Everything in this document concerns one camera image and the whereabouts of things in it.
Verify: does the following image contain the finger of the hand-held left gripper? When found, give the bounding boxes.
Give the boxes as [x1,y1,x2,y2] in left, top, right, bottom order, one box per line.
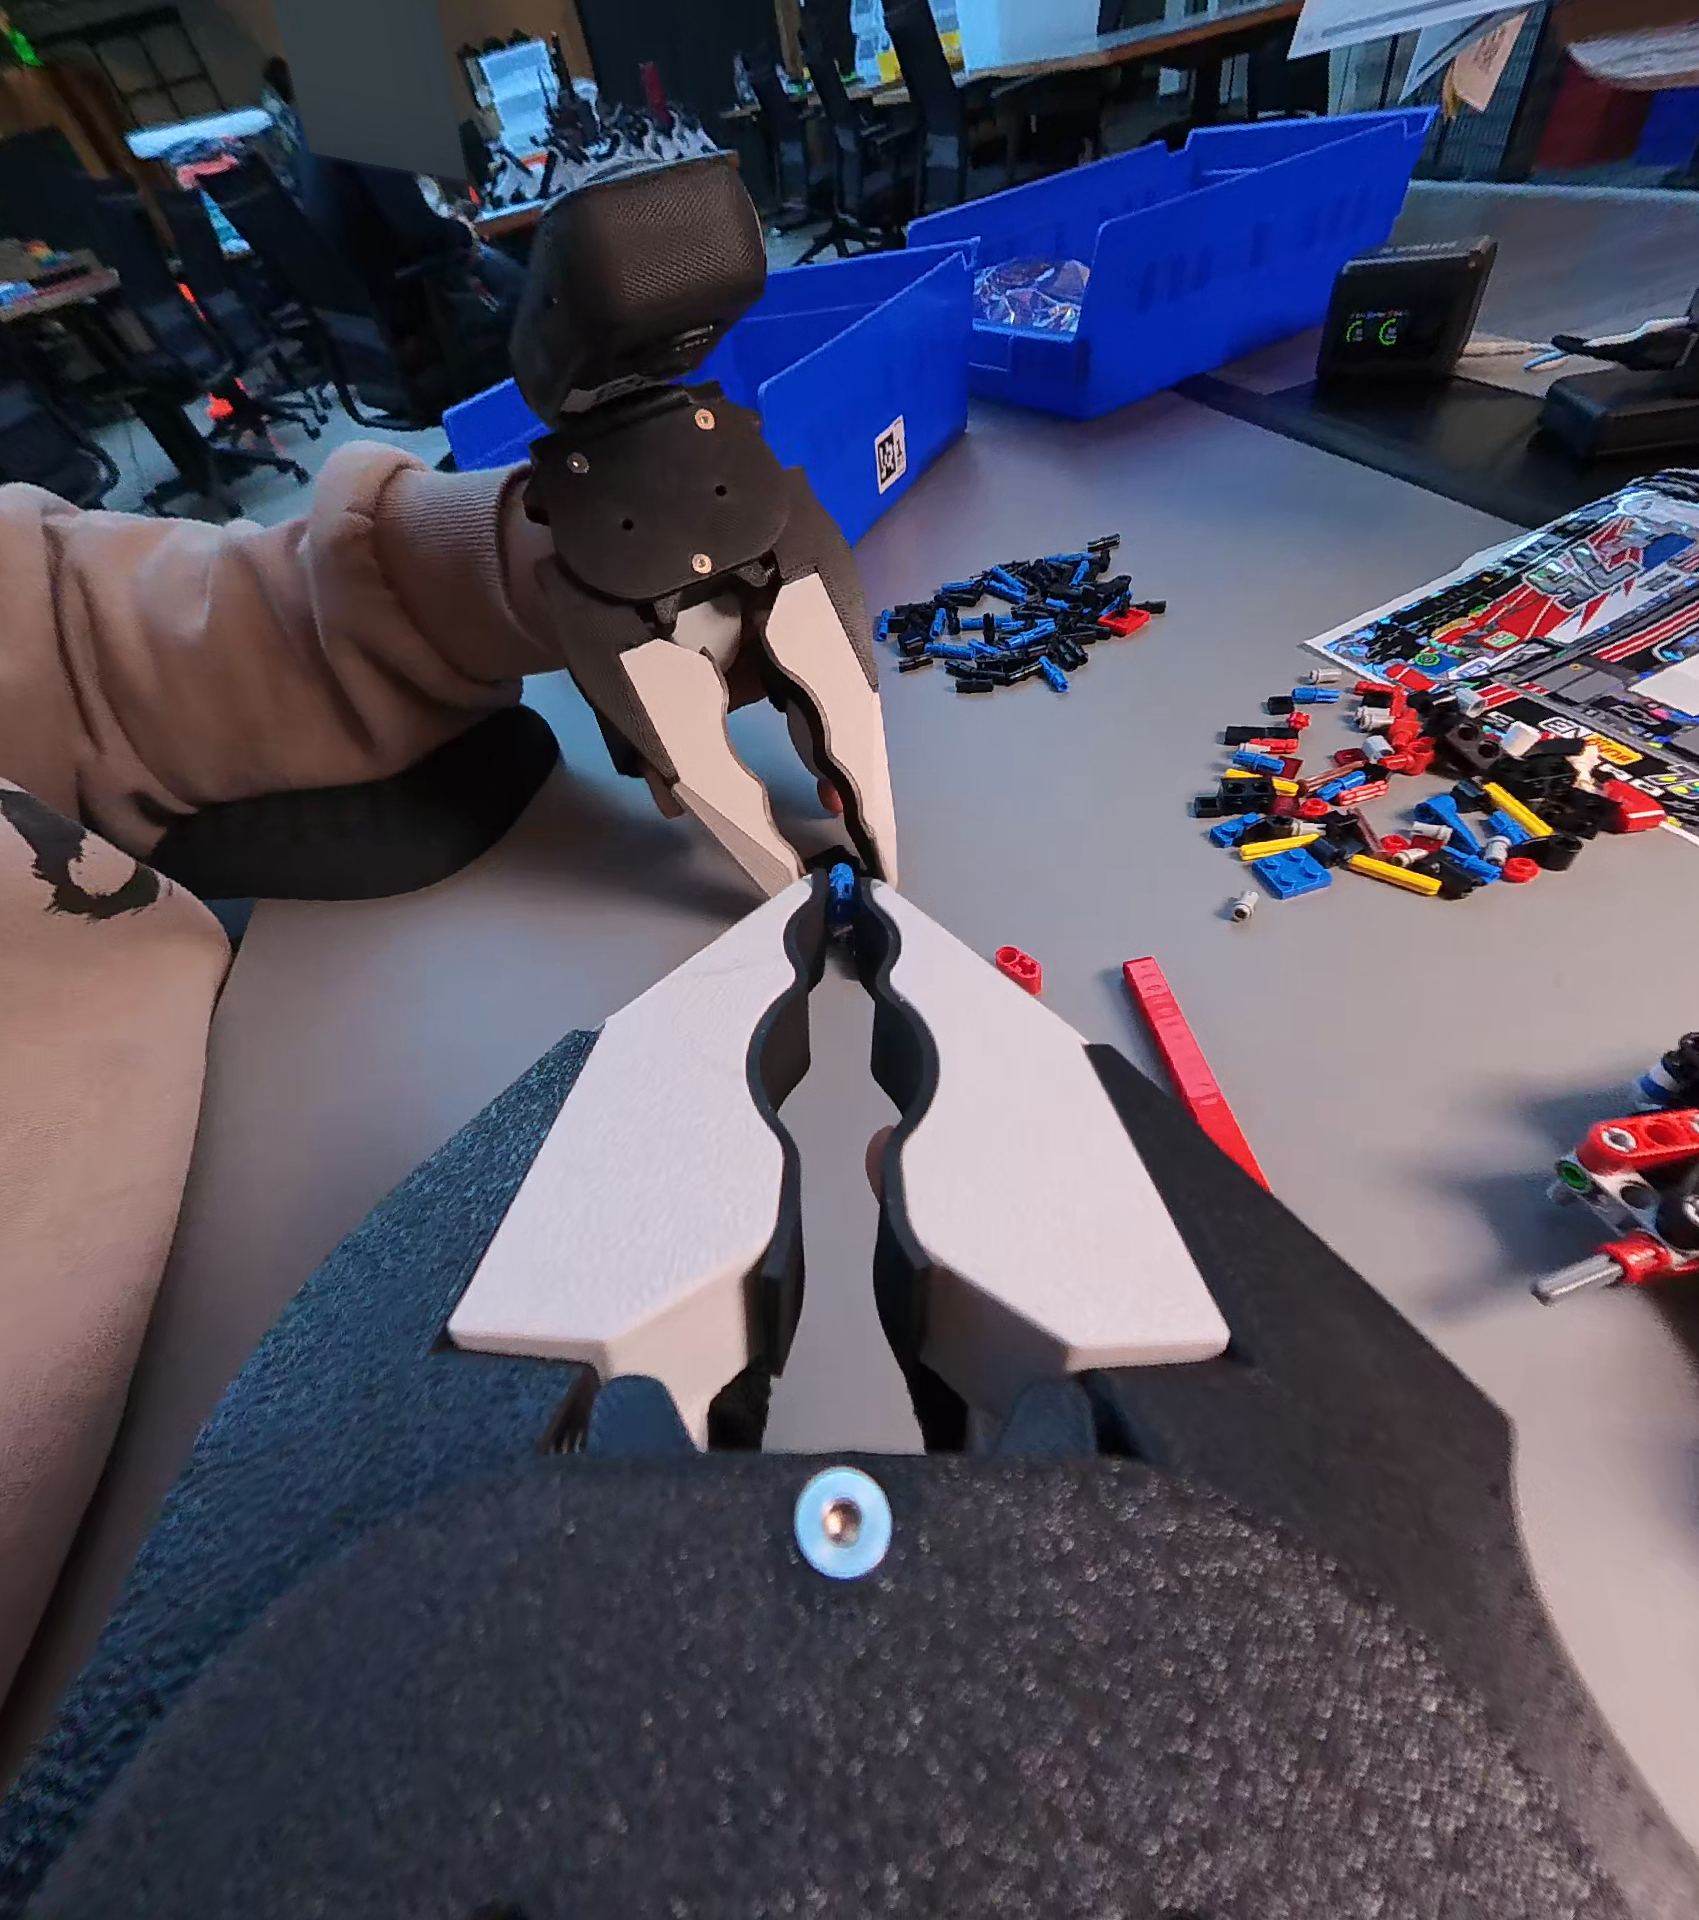
[762,575,902,888]
[620,621,806,899]

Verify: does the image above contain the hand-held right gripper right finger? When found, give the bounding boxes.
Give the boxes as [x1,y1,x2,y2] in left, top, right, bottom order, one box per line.
[856,876,1234,1428]

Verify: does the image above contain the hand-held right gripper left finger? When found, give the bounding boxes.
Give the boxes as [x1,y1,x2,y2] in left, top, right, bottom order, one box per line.
[446,874,816,1429]

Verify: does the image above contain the pile of blue black pins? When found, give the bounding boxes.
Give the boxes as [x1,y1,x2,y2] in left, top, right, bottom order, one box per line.
[874,532,1170,696]

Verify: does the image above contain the long red toy beam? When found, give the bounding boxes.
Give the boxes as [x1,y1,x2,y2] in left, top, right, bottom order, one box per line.
[1122,953,1272,1194]

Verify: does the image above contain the labelled blue storage bin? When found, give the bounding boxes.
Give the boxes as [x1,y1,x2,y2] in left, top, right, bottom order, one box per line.
[442,246,978,550]

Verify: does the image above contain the pile of mixed toy bricks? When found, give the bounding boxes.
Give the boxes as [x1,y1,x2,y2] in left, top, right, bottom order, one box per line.
[1194,674,1667,902]

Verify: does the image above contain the person's left forearm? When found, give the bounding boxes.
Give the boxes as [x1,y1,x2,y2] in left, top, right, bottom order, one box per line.
[0,433,566,858]

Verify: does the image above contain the black round pad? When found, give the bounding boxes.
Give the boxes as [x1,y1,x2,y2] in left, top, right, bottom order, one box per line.
[152,704,564,902]

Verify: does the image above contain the cluttered background workbench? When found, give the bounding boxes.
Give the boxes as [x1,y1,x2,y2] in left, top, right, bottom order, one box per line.
[460,35,732,241]

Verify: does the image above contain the shiny clear plastic bag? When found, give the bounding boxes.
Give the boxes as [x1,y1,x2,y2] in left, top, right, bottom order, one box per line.
[972,254,1094,339]

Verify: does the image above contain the row of black office chairs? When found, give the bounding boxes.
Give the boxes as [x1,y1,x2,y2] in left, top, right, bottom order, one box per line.
[0,119,492,511]

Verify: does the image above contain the white storage box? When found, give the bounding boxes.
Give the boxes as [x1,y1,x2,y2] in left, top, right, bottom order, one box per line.
[962,0,1106,70]

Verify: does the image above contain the person's beige clothing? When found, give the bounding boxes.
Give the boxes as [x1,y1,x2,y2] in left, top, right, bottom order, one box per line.
[0,704,236,1848]

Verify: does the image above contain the background wooden desk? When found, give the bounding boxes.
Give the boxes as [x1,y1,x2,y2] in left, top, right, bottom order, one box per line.
[0,231,124,324]

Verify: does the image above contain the black power bank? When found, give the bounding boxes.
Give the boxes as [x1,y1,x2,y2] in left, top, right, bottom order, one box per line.
[1314,231,1499,383]

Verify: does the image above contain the holographic sticker sheet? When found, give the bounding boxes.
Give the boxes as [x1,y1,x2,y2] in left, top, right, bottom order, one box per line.
[1306,471,1699,888]

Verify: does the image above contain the small black power adapter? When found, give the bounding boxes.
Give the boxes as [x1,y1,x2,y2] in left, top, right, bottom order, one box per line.
[1539,359,1699,459]

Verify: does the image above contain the instruction booklet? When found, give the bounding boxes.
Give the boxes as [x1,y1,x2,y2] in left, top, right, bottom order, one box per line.
[1292,0,1541,61]

